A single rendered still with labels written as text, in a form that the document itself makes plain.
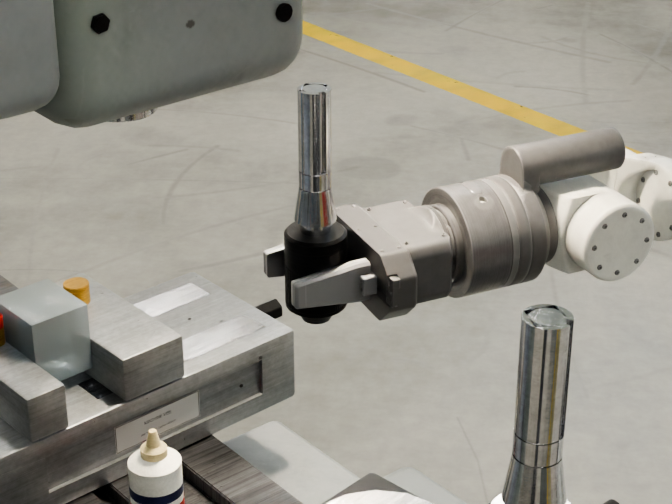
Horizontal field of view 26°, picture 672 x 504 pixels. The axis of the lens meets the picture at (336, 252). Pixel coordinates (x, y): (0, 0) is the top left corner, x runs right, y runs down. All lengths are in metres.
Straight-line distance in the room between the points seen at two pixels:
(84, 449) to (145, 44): 0.43
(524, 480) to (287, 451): 0.69
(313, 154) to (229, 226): 2.70
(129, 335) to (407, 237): 0.26
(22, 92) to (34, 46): 0.03
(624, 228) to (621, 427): 1.86
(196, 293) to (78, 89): 0.52
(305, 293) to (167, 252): 2.57
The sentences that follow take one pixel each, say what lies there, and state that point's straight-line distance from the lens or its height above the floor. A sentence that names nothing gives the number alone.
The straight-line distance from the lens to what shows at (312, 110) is 1.03.
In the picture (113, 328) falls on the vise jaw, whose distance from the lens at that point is 1.21.
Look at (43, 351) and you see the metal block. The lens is 1.18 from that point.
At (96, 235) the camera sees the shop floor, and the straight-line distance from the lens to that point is 3.73.
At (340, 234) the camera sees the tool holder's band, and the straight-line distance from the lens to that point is 1.07.
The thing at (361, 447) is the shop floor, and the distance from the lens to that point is 2.88.
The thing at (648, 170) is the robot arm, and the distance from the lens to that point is 1.24.
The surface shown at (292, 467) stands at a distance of 1.36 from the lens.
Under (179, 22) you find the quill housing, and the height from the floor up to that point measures 1.37.
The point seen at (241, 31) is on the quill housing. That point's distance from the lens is 0.90.
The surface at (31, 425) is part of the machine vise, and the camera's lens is 1.14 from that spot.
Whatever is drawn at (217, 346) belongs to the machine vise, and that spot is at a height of 1.00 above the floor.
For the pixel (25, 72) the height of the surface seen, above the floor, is 1.37.
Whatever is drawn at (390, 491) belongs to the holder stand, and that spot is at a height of 1.11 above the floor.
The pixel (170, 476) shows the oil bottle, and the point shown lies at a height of 1.01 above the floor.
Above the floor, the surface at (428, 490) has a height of 0.73.
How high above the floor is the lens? 1.64
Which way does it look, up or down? 27 degrees down
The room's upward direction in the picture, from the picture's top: straight up
